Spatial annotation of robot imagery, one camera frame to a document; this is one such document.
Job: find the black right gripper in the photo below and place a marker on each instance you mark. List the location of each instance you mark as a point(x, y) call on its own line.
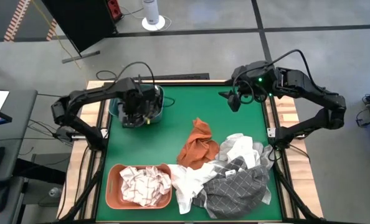
point(252, 93)

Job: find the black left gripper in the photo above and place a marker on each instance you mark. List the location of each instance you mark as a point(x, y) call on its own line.
point(138, 101)

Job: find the white waffle towel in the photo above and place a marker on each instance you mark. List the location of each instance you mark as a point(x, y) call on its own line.
point(244, 149)

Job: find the orange towel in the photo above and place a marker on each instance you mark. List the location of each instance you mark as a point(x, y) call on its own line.
point(199, 146)

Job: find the white red-striped towel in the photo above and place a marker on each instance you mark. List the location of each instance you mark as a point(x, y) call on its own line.
point(144, 186)

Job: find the white plain towel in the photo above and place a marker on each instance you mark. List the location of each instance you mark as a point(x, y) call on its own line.
point(188, 183)

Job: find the dark grey checked towel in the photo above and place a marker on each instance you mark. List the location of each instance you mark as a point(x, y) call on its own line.
point(238, 193)

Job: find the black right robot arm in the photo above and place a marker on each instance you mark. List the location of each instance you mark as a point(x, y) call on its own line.
point(312, 99)

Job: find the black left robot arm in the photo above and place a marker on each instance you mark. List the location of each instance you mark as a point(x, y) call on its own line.
point(79, 96)

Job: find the teal plastic basket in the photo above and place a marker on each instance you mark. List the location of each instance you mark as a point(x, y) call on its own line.
point(159, 118)

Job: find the green table mat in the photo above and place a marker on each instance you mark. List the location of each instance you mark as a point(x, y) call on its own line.
point(172, 130)

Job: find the black floor bar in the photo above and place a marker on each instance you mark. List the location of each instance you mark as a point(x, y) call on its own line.
point(182, 76)

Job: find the orange plastic basket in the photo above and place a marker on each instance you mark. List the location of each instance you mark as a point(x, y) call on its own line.
point(110, 186)

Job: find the grey metal foot bar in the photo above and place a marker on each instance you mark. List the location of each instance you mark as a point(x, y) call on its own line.
point(80, 57)

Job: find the black stand under desk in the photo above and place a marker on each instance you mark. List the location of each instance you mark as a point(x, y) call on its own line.
point(41, 171)

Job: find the grey round caster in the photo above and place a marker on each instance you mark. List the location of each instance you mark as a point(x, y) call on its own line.
point(55, 192)

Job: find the white cylinder on round base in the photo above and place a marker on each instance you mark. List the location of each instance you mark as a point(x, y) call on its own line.
point(152, 12)

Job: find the red power strip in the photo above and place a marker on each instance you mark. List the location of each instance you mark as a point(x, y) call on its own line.
point(114, 7)

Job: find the grey desk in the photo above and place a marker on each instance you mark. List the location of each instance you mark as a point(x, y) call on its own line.
point(20, 124)

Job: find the black frame strut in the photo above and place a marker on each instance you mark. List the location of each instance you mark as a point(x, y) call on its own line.
point(292, 193)
point(85, 189)

